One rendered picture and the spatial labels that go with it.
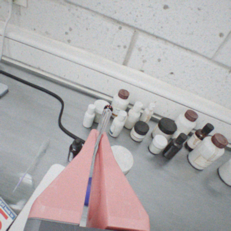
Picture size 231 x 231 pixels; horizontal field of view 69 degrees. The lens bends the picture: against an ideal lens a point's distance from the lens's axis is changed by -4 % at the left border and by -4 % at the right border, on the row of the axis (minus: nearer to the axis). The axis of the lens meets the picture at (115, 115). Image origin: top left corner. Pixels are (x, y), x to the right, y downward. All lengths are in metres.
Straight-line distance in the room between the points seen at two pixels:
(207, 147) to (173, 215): 0.19
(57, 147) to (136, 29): 0.37
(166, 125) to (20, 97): 0.42
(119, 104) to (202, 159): 0.27
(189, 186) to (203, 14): 0.43
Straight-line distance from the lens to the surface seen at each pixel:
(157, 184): 0.46
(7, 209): 0.34
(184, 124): 0.52
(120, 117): 0.43
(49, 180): 0.30
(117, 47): 0.54
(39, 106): 0.52
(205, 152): 0.51
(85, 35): 0.56
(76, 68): 0.56
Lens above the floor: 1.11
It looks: 42 degrees down
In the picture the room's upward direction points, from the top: 22 degrees clockwise
